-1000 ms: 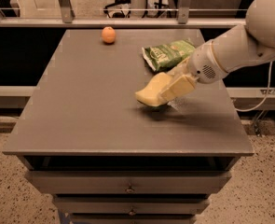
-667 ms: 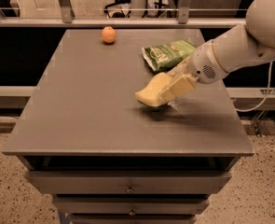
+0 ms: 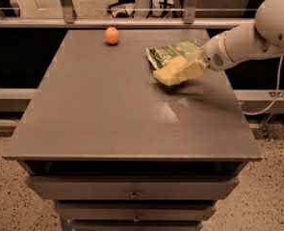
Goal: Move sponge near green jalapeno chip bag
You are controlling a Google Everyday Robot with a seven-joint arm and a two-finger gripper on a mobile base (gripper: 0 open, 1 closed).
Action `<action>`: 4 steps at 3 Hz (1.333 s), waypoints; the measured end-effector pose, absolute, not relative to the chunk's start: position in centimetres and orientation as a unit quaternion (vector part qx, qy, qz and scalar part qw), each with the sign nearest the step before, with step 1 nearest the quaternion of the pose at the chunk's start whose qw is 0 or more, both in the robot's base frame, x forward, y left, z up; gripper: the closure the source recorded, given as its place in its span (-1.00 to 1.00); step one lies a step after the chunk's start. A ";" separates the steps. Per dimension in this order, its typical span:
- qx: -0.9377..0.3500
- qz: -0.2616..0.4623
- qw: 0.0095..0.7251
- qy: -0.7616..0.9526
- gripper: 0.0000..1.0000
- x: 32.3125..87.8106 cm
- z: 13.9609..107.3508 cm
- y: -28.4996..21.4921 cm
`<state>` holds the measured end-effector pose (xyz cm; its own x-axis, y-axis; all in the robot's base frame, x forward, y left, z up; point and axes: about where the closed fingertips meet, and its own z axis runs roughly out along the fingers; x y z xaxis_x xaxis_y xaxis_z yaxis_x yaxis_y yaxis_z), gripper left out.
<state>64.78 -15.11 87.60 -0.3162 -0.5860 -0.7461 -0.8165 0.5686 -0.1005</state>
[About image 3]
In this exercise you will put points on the yellow sponge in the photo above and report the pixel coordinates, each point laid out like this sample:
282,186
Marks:
170,75

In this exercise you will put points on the grey drawer cabinet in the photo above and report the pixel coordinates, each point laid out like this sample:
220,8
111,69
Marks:
99,112

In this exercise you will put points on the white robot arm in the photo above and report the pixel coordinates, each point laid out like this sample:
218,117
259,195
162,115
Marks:
259,39

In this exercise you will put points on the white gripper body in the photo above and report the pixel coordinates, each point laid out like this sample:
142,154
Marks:
214,54

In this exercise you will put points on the metal railing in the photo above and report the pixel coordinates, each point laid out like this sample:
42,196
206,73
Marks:
205,14

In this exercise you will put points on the top grey drawer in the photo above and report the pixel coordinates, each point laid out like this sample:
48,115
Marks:
132,187

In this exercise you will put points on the grey drawer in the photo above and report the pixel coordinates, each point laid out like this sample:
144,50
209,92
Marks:
140,210
136,226
132,187

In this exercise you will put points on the green jalapeno chip bag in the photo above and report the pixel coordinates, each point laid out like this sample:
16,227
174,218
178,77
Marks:
160,56

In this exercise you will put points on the orange fruit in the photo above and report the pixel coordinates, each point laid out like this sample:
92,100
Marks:
111,35

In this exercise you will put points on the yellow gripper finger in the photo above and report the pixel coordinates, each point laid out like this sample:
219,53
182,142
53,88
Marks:
190,71
196,55

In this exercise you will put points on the middle grey drawer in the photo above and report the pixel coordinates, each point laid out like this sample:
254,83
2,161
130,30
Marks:
140,210

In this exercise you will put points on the bottom grey drawer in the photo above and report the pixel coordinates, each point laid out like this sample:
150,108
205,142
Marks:
136,226

